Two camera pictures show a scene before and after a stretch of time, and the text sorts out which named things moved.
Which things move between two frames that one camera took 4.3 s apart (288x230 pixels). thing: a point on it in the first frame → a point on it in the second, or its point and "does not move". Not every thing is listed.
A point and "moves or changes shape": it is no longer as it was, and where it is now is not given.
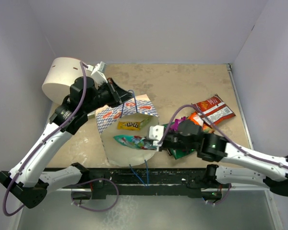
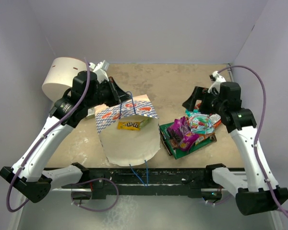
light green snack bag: [145, 122] does not move
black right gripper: [163, 145] → [197, 94]
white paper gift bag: [125, 128] does not move
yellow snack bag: [130, 125] does not move
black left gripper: [121, 95] does not move
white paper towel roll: [62, 72] does not move
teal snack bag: [136, 142] → [199, 123]
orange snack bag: [197, 117] moves or changes shape
